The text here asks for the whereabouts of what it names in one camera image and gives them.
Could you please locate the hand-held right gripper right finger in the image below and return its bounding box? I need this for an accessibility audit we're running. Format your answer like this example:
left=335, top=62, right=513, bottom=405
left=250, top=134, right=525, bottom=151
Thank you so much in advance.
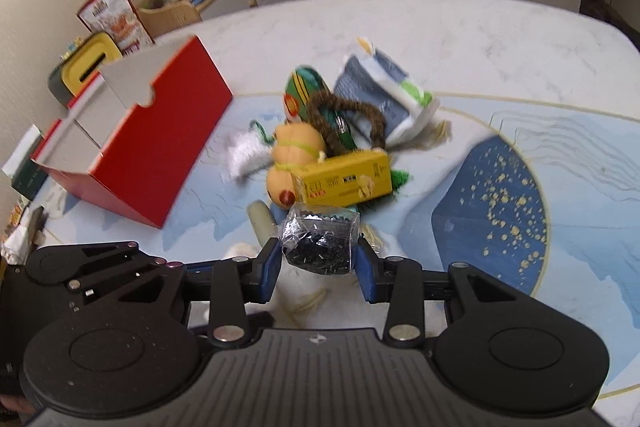
left=352, top=239, right=532, bottom=350

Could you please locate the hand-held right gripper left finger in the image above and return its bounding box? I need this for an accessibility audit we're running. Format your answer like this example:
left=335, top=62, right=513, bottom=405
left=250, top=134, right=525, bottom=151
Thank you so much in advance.
left=90, top=238, right=283, bottom=349

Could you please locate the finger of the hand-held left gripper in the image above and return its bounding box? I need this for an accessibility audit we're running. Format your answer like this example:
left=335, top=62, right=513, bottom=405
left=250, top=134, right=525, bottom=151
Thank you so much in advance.
left=65, top=241, right=173, bottom=296

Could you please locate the clear bag of black screws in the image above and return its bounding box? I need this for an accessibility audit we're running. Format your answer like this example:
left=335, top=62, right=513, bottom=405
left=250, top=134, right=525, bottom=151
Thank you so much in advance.
left=280, top=203, right=362, bottom=277

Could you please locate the red cardboard box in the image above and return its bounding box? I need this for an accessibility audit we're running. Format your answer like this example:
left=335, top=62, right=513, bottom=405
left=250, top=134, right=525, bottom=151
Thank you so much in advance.
left=31, top=34, right=235, bottom=229

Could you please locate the orange gourd toy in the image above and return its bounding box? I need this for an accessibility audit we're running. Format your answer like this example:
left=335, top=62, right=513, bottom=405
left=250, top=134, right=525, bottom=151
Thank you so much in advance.
left=265, top=121, right=328, bottom=210

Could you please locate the brown scrunchie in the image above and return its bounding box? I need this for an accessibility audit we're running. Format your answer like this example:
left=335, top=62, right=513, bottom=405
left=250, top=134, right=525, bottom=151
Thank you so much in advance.
left=306, top=91, right=387, bottom=156

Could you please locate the crumpled white paper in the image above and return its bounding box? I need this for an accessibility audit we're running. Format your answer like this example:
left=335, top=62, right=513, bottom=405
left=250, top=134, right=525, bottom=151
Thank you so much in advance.
left=0, top=224, right=38, bottom=265

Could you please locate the cream cylinder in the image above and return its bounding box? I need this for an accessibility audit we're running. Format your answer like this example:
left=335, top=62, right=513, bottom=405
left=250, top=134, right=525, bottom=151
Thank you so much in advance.
left=248, top=201, right=278, bottom=248

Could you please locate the dark green box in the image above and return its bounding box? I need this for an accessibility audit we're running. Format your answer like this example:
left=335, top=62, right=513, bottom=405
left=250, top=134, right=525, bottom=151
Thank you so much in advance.
left=10, top=157, right=51, bottom=202

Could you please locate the small yellow carton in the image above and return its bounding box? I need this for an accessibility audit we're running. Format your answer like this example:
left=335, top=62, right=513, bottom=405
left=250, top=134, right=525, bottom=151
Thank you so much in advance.
left=291, top=148, right=393, bottom=206

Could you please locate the white fluffy toy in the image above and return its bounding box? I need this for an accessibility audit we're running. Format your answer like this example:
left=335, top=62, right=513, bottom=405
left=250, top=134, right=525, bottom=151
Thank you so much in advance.
left=222, top=131, right=273, bottom=180

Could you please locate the white paper pack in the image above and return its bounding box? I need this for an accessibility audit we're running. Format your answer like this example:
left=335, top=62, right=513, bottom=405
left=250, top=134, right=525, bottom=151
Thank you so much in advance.
left=1, top=124, right=46, bottom=178

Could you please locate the green embroidered sachet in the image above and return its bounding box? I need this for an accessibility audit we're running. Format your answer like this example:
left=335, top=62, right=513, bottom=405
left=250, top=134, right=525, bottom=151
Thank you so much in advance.
left=283, top=67, right=358, bottom=155

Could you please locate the grey white tissue pack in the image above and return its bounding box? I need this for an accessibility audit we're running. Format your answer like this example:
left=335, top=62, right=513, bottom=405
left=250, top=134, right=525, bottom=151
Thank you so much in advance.
left=332, top=38, right=441, bottom=146

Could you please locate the blue white printed table mat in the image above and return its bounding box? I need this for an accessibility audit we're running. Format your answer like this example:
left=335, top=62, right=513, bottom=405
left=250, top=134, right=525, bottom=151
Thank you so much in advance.
left=35, top=93, right=640, bottom=400

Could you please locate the yellow tissue holder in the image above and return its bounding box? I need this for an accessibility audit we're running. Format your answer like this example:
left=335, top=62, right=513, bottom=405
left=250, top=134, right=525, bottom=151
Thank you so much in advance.
left=47, top=32, right=123, bottom=108

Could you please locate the red printed gift box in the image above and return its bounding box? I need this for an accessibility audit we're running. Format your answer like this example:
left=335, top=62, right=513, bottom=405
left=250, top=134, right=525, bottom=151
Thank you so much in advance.
left=76, top=0, right=156, bottom=55

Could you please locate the small wooden chair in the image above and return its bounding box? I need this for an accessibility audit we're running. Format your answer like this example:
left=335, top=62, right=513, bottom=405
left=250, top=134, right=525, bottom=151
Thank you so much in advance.
left=137, top=2, right=203, bottom=38

